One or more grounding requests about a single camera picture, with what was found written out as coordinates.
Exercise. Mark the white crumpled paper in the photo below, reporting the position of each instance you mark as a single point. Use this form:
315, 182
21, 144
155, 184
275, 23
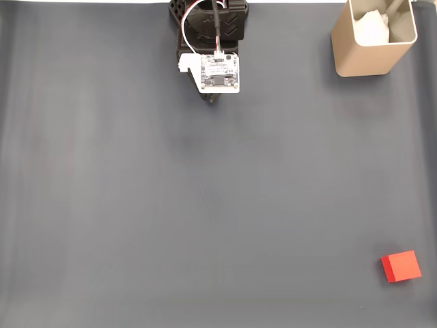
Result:
370, 29

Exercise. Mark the beige metal box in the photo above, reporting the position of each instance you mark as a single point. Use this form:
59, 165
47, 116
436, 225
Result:
362, 58

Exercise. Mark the red cube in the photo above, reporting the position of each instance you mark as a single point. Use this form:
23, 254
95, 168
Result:
403, 266

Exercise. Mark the dark grey table mat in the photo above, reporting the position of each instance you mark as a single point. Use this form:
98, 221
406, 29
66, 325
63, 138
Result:
170, 205

